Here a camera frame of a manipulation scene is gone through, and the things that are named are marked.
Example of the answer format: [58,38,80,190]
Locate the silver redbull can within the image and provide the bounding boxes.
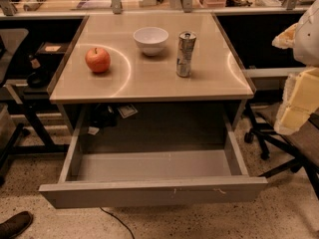
[176,31,196,78]

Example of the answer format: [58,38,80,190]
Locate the dark bottle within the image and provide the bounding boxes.
[27,55,50,88]

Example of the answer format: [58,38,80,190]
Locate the open grey top drawer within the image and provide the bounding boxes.
[39,113,267,208]

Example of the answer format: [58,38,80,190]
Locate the black floor cable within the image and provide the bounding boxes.
[99,207,137,239]

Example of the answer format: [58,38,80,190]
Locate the grey chair at left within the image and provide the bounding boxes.
[0,28,28,183]

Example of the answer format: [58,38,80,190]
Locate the dark shoe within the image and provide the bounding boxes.
[0,211,33,239]

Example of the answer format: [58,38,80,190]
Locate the grey drawer cabinet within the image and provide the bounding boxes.
[46,12,257,151]

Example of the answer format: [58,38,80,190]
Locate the red apple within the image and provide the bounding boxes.
[85,47,111,73]

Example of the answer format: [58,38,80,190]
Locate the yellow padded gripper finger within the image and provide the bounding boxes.
[274,67,319,135]

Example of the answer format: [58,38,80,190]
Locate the white ceramic bowl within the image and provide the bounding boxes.
[133,27,168,56]

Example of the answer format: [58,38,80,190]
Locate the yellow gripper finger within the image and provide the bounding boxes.
[272,24,297,49]

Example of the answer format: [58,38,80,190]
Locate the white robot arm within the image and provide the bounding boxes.
[272,13,319,135]

